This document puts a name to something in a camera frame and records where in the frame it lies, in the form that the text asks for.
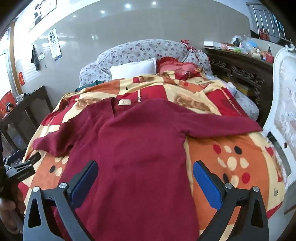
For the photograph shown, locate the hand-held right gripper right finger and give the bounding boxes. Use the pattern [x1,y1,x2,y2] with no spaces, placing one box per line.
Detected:
[192,160,270,241]

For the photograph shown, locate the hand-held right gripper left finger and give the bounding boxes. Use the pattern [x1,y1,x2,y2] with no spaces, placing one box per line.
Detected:
[23,160,99,241]

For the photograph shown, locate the maroon knit sweater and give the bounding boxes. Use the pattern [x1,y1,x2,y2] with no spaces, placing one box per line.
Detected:
[33,97,263,241]

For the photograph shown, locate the person's left hand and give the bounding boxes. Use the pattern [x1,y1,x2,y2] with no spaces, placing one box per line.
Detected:
[0,198,25,234]

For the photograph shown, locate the orange red printed blanket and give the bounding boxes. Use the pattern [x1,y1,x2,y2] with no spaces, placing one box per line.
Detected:
[22,71,288,241]

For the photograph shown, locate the dark wooden table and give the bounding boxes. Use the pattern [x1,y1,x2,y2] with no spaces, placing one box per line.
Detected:
[0,85,54,151]

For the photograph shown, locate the red gift bag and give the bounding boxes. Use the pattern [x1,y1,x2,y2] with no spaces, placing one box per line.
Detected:
[0,90,15,118]

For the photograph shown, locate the dark green cloth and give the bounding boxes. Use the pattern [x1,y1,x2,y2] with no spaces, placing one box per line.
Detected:
[75,80,109,92]

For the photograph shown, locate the white plastic bag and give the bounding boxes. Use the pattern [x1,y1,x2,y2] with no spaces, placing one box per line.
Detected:
[225,82,237,95]

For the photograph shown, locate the dark hanging cloth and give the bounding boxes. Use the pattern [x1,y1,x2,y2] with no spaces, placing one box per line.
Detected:
[31,45,40,72]

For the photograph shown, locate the white ornate chair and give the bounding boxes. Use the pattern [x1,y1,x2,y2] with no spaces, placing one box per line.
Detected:
[262,44,296,186]

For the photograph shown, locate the red heart cushion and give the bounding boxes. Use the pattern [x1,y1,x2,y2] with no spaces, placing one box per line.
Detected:
[157,57,206,80]

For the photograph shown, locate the dark carved wooden cabinet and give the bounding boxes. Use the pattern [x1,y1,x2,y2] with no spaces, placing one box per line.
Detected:
[205,47,274,127]

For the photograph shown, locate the white pillow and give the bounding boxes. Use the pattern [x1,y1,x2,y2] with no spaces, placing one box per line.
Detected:
[110,58,158,80]

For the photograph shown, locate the eye chart poster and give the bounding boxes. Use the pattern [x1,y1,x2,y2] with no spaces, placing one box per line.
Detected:
[47,28,63,61]

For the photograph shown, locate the red shiny patterned bag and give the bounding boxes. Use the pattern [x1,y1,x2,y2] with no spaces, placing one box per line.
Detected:
[181,39,197,52]

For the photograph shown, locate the floral pillows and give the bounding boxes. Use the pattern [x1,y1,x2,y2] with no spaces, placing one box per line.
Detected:
[79,39,212,87]

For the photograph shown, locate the pile of bags and packets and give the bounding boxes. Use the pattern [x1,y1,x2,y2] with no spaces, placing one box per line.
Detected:
[221,35,269,61]

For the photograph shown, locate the metal stair railing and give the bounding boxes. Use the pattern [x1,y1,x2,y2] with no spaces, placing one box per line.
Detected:
[245,1,286,43]

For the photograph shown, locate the framed wall picture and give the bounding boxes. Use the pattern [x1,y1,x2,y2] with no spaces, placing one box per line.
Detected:
[28,0,57,33]

